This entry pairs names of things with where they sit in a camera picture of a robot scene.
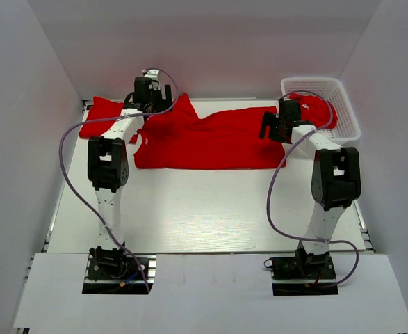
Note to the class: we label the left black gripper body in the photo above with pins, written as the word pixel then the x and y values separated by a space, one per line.
pixel 158 104

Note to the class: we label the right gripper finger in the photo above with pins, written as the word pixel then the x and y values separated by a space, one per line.
pixel 268 120
pixel 274 134

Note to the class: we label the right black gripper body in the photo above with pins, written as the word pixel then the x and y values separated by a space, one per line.
pixel 282 120

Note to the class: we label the red t shirt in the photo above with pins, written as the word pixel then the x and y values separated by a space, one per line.
pixel 315 110
pixel 102 108
pixel 225 140

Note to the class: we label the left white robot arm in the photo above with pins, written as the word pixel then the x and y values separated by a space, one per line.
pixel 108 167

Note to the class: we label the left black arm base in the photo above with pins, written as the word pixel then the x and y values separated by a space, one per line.
pixel 123 279

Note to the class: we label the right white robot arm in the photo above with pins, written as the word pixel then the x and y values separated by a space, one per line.
pixel 335 185

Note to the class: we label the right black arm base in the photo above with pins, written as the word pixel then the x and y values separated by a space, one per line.
pixel 288 279

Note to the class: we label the red t shirt in basket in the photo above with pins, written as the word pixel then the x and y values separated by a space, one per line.
pixel 315 110

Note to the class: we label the folded red t shirt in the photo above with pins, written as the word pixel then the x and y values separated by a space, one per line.
pixel 102 108

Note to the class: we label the white plastic basket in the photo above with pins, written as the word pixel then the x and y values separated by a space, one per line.
pixel 330 89

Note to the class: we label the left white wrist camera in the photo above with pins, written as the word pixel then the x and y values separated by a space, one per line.
pixel 152 74

